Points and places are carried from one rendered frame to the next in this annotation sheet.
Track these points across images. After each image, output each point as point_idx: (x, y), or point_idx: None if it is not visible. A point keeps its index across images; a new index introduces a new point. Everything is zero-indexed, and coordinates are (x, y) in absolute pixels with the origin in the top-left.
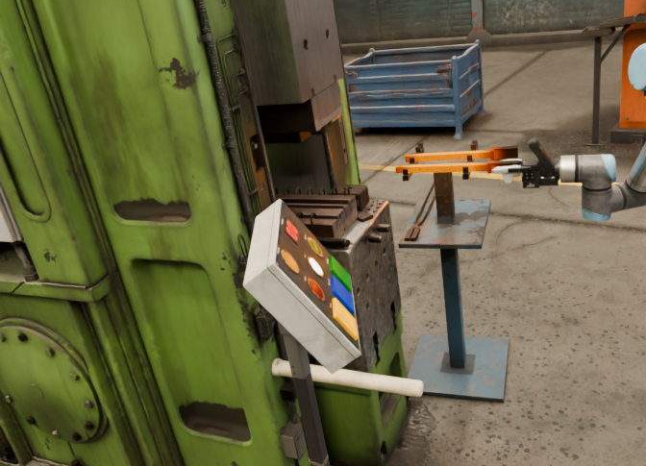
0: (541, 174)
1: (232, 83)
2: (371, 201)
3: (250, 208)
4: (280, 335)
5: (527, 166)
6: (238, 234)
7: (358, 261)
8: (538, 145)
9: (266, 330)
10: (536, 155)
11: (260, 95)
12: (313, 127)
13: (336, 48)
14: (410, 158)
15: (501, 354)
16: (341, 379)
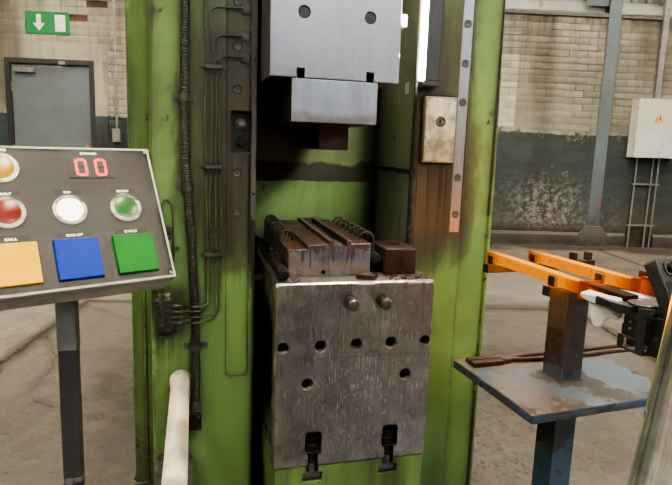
0: (658, 333)
1: (216, 39)
2: (418, 274)
3: (186, 177)
4: (191, 345)
5: (628, 304)
6: (165, 199)
7: (297, 310)
8: (663, 271)
9: (158, 319)
10: (654, 289)
11: (262, 69)
12: (290, 115)
13: (390, 42)
14: (531, 253)
15: None
16: (168, 418)
